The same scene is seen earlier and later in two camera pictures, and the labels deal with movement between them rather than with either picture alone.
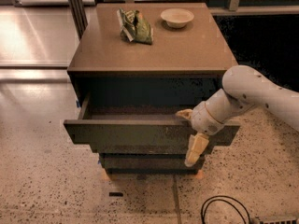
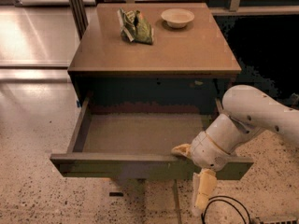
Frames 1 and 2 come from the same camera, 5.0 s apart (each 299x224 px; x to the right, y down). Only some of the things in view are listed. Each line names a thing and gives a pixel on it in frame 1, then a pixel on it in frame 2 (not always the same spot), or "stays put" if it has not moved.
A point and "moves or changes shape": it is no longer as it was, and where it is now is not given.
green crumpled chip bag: [134, 27] stays put
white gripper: [204, 119] -> [206, 151]
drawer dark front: [145, 136] moves or changes shape
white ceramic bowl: [177, 18] stays put
